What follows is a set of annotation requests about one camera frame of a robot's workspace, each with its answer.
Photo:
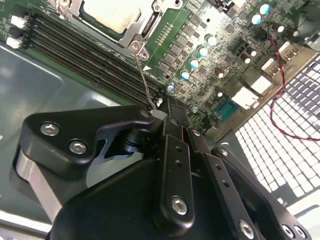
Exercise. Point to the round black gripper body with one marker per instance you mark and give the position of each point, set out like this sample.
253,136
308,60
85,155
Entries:
112,212

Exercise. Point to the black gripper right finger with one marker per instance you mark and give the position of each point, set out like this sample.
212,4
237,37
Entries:
225,175

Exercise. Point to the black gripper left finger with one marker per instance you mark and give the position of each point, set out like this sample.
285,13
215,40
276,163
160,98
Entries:
62,130

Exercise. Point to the metal socket cover frame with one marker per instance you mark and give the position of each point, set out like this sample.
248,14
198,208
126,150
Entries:
136,31

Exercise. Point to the silver-topped CPU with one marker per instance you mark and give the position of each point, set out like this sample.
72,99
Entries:
112,12

